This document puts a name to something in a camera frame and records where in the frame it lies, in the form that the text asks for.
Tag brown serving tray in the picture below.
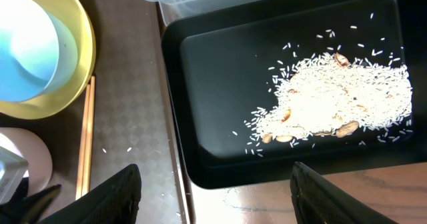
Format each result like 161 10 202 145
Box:
0 0 194 224

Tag light blue bowl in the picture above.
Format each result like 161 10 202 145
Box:
1 0 78 102

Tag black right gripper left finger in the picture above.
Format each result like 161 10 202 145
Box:
41 164 141 224

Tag wooden chopstick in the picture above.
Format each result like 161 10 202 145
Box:
81 76 96 195
75 84 91 200

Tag yellow round plate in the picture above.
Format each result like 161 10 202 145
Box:
1 0 96 119

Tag rice and peanut scraps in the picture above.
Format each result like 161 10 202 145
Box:
232 12 414 158

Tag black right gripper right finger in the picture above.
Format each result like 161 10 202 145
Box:
290 162 395 224

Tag wooden chopstick left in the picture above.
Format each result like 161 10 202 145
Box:
75 84 91 200

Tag black waste tray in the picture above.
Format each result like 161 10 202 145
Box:
161 0 426 189

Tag wooden chopstick right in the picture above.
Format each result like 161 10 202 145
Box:
81 76 96 195

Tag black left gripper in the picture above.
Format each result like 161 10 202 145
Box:
0 145 63 224

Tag pink bowl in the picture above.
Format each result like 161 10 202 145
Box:
1 127 53 196

